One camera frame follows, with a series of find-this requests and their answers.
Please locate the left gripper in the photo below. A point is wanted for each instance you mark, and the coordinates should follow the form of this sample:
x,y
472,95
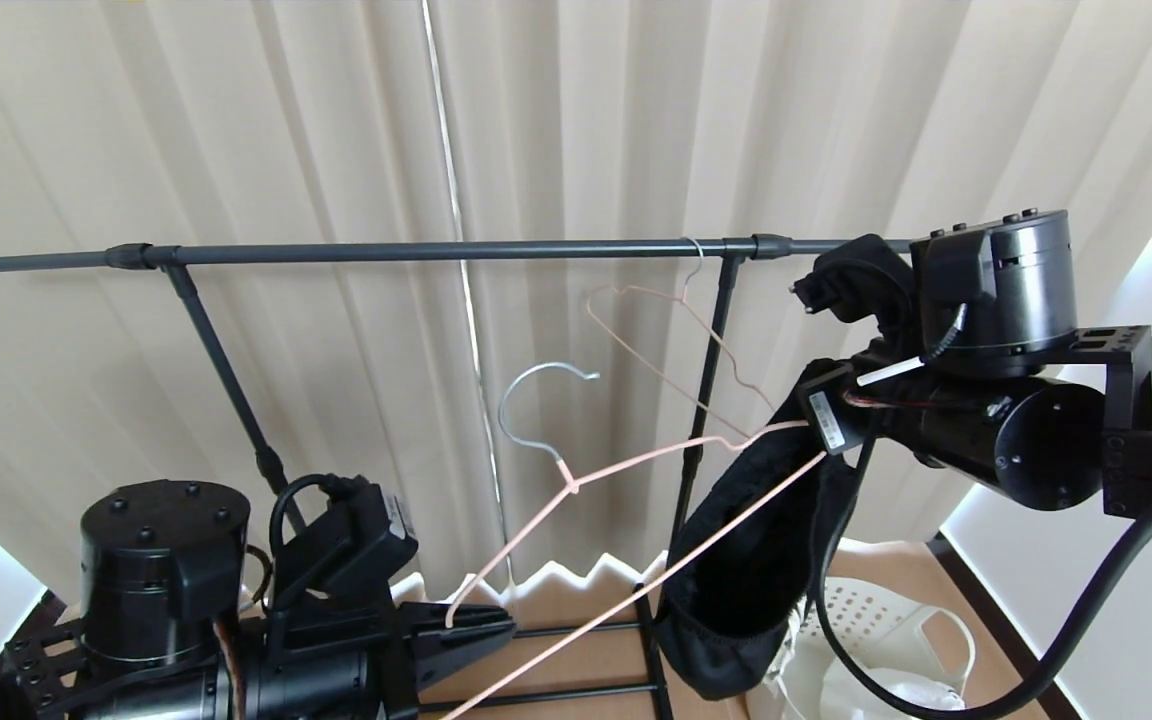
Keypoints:
x,y
336,680

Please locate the beige curtain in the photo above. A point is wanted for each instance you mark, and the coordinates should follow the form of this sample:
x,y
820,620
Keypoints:
x,y
236,120

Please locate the black clothes rack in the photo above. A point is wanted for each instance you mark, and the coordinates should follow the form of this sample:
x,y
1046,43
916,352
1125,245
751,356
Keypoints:
x,y
336,251

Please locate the white laundry basket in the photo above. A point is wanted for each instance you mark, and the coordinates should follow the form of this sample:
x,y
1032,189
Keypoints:
x,y
876,610

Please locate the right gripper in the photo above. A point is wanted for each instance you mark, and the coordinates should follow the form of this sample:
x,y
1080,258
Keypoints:
x,y
886,420

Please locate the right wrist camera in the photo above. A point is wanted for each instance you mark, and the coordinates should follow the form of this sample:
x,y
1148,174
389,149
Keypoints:
x,y
856,275

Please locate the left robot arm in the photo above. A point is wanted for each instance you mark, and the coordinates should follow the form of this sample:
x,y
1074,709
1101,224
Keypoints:
x,y
156,570

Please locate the white garment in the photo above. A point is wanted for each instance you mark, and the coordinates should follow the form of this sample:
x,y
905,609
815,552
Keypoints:
x,y
896,695

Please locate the pink clothes hanger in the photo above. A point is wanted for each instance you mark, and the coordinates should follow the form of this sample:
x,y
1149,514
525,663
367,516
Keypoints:
x,y
701,260
567,478

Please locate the black garment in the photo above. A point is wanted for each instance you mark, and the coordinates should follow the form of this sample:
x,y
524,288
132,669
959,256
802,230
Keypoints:
x,y
746,560

